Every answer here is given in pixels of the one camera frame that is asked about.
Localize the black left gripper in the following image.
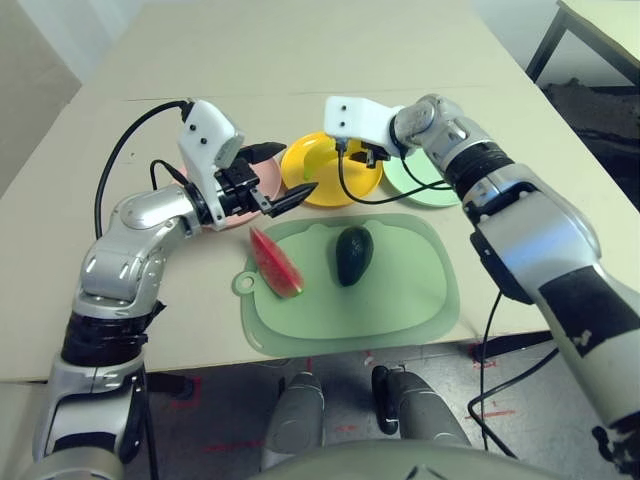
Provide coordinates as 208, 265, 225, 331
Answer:
214, 141, 320, 219

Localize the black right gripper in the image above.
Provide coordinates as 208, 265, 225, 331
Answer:
348, 143, 402, 169

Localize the red toy watermelon slice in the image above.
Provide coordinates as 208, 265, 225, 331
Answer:
248, 227, 305, 300

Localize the dark green toy avocado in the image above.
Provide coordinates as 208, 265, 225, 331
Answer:
333, 225, 375, 288

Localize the pink plastic plate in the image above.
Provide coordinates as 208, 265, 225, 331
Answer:
172, 149, 283, 232

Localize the yellow plastic plate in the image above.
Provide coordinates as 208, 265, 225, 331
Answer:
280, 131, 384, 209

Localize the mint green plastic plate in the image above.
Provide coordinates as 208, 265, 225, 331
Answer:
382, 152, 461, 209

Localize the green cutting board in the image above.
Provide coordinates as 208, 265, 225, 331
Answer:
230, 213, 461, 357

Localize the black crumpled sheet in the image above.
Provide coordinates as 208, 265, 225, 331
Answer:
542, 77, 640, 151

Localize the grey robot left leg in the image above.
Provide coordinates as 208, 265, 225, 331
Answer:
264, 372, 326, 454

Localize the grey robot leg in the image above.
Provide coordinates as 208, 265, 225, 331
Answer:
370, 364, 471, 446
264, 372, 326, 454

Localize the grey robot right leg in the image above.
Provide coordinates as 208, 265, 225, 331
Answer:
370, 364, 471, 446

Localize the grey robot torso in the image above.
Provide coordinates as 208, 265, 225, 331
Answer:
262, 439, 546, 480

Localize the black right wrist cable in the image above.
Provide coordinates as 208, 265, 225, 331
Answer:
337, 137, 561, 459

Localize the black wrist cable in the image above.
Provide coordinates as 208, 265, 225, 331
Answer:
94, 99, 196, 239
337, 137, 561, 459

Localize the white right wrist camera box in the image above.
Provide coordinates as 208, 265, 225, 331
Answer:
323, 96, 404, 154

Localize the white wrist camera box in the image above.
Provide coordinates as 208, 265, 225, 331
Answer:
323, 96, 404, 154
177, 99, 246, 231

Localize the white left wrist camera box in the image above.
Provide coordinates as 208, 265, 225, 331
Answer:
177, 99, 246, 231

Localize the thin black left gripper cable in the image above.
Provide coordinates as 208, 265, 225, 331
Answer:
149, 158, 189, 190

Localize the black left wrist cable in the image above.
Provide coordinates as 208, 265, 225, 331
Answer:
94, 99, 196, 239

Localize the black table frame bar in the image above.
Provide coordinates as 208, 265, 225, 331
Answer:
472, 329, 554, 369

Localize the beige side table black frame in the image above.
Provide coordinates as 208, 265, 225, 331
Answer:
524, 0, 640, 86

